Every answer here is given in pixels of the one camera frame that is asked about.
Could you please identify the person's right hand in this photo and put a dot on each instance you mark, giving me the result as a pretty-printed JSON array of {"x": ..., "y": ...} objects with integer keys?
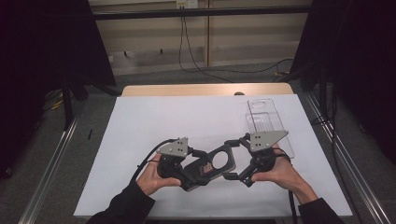
[{"x": 285, "y": 174}]

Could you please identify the person's left hand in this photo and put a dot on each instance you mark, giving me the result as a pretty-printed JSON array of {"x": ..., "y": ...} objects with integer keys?
[{"x": 152, "y": 179}]

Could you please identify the black curtain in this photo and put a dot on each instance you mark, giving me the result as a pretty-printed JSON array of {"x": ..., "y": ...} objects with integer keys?
[
  {"x": 358, "y": 62},
  {"x": 37, "y": 62}
]

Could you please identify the wooden table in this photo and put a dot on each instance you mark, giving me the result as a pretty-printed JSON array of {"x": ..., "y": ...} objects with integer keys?
[{"x": 202, "y": 89}]

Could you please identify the black horizontal bar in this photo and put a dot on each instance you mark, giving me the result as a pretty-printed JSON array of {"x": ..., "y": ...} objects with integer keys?
[{"x": 202, "y": 12}]

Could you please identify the black stand post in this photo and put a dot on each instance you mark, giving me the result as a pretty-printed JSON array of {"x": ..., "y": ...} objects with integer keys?
[{"x": 67, "y": 104}]

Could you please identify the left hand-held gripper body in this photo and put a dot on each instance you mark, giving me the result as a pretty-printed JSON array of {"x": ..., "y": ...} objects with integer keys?
[{"x": 174, "y": 147}]

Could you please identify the dark patterned phone case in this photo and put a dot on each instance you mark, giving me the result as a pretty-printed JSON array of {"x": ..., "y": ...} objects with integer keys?
[{"x": 218, "y": 161}]

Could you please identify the small black floor item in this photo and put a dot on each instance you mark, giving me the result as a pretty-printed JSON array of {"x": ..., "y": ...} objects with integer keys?
[{"x": 90, "y": 134}]

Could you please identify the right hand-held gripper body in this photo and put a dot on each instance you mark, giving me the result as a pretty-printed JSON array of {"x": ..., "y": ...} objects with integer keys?
[{"x": 264, "y": 141}]

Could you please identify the white table sheet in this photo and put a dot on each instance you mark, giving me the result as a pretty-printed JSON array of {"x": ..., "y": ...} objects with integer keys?
[{"x": 202, "y": 118}]

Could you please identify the metal floor rail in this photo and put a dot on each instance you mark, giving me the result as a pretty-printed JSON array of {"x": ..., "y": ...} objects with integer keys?
[
  {"x": 46, "y": 174},
  {"x": 342, "y": 149}
]

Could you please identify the dark table grommet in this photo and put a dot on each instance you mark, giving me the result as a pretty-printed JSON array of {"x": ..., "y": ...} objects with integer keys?
[{"x": 239, "y": 93}]

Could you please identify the white wall socket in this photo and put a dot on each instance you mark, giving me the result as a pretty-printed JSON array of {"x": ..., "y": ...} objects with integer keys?
[{"x": 186, "y": 3}]

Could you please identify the clear plastic box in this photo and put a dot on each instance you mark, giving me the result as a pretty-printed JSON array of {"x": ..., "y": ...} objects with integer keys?
[{"x": 264, "y": 118}]

